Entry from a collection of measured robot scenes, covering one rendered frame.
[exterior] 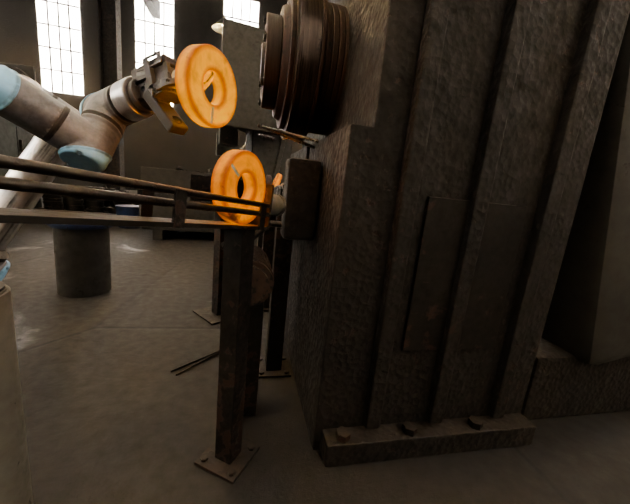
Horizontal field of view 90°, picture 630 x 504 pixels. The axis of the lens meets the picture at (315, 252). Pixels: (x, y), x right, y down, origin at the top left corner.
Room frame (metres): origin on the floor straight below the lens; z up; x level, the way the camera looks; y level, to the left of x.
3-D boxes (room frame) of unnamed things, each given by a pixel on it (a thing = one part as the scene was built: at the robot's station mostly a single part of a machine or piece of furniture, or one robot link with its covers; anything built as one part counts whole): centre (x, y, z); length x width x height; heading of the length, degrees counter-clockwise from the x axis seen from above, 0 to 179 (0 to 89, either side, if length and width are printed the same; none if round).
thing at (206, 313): (1.59, 0.50, 0.36); 0.26 x 0.20 x 0.72; 49
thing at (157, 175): (3.70, 1.44, 0.39); 1.03 x 0.83 x 0.79; 108
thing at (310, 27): (1.20, 0.13, 1.11); 0.47 x 0.06 x 0.47; 14
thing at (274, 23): (1.17, 0.22, 1.11); 0.28 x 0.06 x 0.28; 14
